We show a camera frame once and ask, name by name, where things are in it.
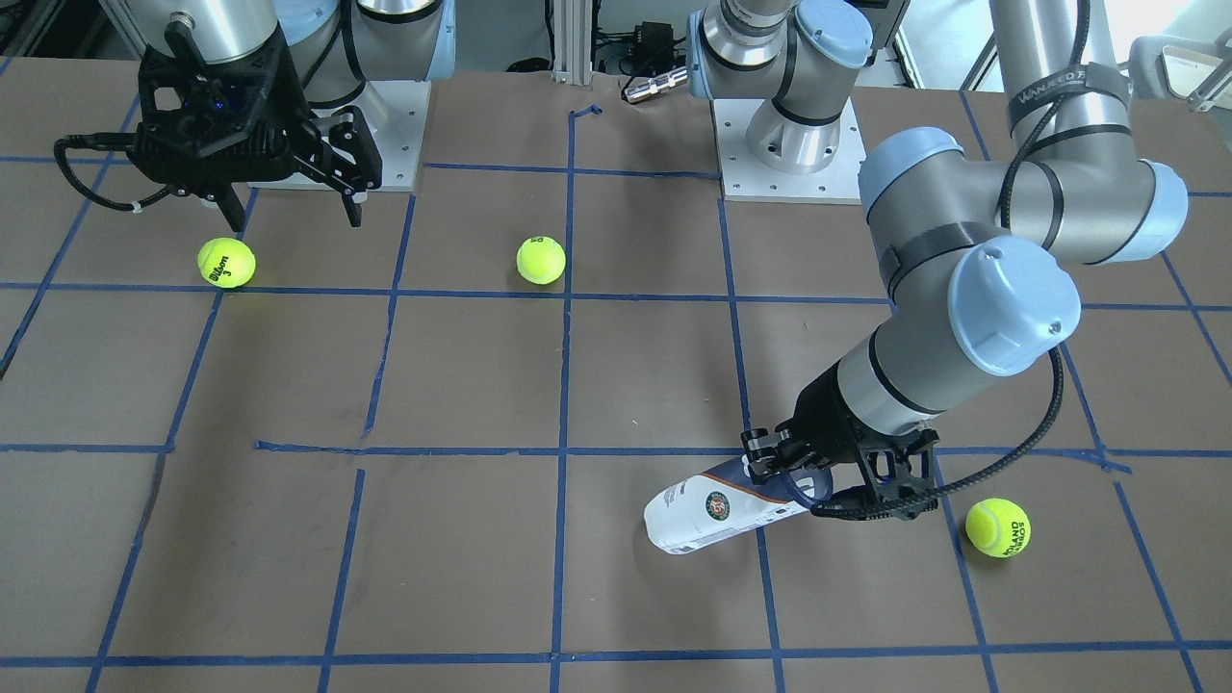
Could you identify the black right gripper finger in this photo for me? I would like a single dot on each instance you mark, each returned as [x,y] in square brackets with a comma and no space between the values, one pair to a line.
[344,157]
[231,207]

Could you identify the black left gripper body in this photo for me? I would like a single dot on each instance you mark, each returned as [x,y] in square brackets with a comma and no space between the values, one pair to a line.
[825,411]

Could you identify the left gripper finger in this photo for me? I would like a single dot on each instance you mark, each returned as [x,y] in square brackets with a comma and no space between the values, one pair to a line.
[769,453]

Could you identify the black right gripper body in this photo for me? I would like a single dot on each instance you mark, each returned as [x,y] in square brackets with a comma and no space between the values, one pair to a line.
[292,104]

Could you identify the white tennis ball can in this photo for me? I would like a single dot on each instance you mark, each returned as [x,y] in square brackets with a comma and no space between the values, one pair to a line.
[724,502]

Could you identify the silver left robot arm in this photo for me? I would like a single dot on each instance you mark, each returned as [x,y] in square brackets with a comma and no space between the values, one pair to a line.
[972,256]

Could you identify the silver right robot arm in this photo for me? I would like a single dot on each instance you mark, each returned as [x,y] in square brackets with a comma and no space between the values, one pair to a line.
[337,47]

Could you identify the yellow tennis ball front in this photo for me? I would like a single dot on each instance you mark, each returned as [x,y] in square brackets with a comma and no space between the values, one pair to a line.
[226,263]

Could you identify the yellow Roland Garros tennis ball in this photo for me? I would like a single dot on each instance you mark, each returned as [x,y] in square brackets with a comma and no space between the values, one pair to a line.
[998,528]

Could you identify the yellow tennis ball near gripper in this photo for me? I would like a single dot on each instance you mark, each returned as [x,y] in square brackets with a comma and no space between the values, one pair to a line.
[541,260]

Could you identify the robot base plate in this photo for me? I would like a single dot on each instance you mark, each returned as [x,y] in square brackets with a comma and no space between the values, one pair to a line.
[396,113]
[764,157]

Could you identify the aluminium frame post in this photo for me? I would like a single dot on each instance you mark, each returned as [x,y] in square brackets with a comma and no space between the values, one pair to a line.
[572,29]

